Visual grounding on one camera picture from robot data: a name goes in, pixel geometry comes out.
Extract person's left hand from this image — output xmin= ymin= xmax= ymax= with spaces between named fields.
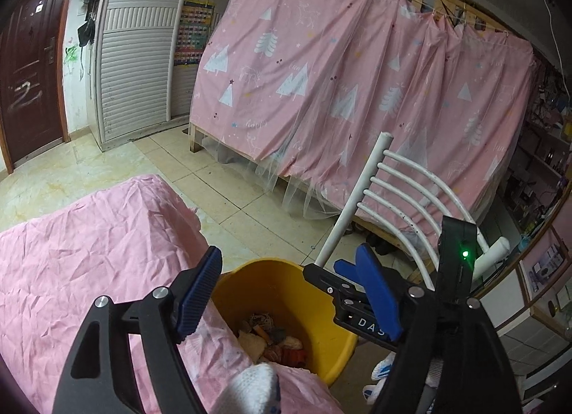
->
xmin=210 ymin=363 xmax=281 ymax=414

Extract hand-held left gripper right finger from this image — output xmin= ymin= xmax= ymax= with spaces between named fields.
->
xmin=355 ymin=243 xmax=523 ymax=414

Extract black shoe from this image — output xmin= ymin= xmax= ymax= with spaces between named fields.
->
xmin=364 ymin=237 xmax=394 ymax=257

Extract person's right hand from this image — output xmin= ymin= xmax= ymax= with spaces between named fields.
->
xmin=364 ymin=350 xmax=398 ymax=402

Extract dark brown door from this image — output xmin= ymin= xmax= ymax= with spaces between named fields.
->
xmin=0 ymin=0 xmax=85 ymax=173

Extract yellow plastic bucket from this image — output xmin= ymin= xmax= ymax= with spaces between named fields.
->
xmin=210 ymin=258 xmax=360 ymax=388

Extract white metal chair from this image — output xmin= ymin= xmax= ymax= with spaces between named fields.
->
xmin=315 ymin=132 xmax=510 ymax=290

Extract cream ribbed knit cloth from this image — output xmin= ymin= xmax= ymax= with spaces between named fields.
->
xmin=237 ymin=329 xmax=269 ymax=361

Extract cluttered wooden shelf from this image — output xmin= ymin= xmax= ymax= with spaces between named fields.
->
xmin=496 ymin=56 xmax=572 ymax=236

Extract white tulle net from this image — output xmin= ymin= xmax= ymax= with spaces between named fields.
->
xmin=203 ymin=128 xmax=345 ymax=220

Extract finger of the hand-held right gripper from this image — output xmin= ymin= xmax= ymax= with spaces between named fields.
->
xmin=303 ymin=263 xmax=354 ymax=299
xmin=334 ymin=259 xmax=371 ymax=303

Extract white slatted wardrobe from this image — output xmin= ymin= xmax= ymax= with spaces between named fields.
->
xmin=89 ymin=0 xmax=233 ymax=153

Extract pink tablecloth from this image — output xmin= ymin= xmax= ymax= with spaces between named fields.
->
xmin=0 ymin=174 xmax=345 ymax=414

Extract orange sock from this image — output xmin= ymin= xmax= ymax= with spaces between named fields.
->
xmin=263 ymin=347 xmax=309 ymax=365

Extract white cable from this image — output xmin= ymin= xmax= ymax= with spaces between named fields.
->
xmin=541 ymin=0 xmax=564 ymax=70

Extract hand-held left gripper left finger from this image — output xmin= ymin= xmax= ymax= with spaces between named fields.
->
xmin=53 ymin=245 xmax=223 ymax=414

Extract wooden bed frame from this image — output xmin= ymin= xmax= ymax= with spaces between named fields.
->
xmin=188 ymin=0 xmax=537 ymax=240

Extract colourful chart poster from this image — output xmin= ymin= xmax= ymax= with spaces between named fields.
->
xmin=173 ymin=0 xmax=215 ymax=67

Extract hanging black bags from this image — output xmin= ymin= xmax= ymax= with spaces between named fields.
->
xmin=77 ymin=0 xmax=110 ymax=48

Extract pink tree print curtain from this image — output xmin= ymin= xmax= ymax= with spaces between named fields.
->
xmin=190 ymin=0 xmax=537 ymax=240

